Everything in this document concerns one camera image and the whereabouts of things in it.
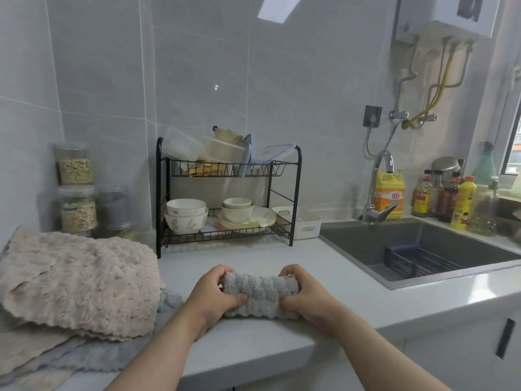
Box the grey power cable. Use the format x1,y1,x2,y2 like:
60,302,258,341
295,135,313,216
363,125,387,159

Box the black wall socket with plug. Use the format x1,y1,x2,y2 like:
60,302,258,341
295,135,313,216
363,104,383,128

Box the clear jar grey contents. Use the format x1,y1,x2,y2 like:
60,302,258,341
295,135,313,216
97,185,131,229

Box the person's right hand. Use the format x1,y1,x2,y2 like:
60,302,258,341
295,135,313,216
278,263,350,331

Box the small bowls on plates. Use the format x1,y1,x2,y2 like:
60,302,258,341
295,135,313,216
218,211,277,231

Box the yellow gas hose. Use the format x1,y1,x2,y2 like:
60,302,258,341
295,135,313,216
402,42,455,130

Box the tan lid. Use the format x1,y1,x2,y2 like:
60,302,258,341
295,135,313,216
213,127,244,145

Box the black cabinet handle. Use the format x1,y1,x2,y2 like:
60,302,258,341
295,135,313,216
495,318,516,360

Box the yellow detergent bottle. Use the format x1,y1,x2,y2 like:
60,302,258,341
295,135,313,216
373,168,406,220

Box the clear plastic food container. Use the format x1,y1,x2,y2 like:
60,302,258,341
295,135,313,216
162,125,204,161

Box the metal water pipe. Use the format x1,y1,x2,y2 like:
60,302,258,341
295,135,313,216
392,34,420,112
447,40,475,88

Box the yellow dish cloth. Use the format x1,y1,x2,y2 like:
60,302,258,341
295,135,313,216
188,160,227,177

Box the pile of fluffy cloths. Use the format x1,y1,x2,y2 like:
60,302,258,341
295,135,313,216
0,225,185,391

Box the white plastic basket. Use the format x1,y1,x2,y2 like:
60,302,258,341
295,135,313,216
271,205,322,241

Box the steel pot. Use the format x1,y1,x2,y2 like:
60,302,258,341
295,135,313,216
430,155,465,180

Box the blue sink drain rack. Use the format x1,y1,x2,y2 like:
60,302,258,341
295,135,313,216
384,244,463,280

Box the grey kitchen sink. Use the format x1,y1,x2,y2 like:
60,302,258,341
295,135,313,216
319,217,521,291

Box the person's left forearm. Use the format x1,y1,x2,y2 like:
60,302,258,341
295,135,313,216
104,317,204,391

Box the blue rimmed container lid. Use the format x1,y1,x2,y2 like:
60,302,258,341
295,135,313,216
254,143,296,163

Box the green spray bottle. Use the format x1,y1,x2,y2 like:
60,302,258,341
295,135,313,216
472,141,497,186

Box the yellow label sauce bottle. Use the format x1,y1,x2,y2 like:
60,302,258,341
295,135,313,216
411,169,433,218

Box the group of condiment bottles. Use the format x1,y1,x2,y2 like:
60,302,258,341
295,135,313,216
437,176,461,223

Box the grey checked towel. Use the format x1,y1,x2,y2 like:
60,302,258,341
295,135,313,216
221,272,302,321

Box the person's left hand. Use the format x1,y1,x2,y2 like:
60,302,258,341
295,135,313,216
179,264,249,343

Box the chrome faucet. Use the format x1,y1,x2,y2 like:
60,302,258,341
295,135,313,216
361,150,398,224

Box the white water heater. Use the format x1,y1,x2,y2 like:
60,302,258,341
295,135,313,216
393,0,501,43

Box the person's right forearm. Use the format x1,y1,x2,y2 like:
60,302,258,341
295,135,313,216
325,307,453,391

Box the grey plastic lid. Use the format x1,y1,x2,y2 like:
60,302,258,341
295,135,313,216
238,134,253,178

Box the black wire dish rack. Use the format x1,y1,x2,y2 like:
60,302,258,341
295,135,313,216
156,137,303,259

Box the clear glass bottle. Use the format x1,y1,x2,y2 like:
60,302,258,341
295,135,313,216
466,178,500,237

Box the window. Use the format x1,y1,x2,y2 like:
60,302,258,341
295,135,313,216
500,65,521,175

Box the small clear jar of oats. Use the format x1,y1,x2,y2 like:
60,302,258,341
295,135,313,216
106,223,135,241

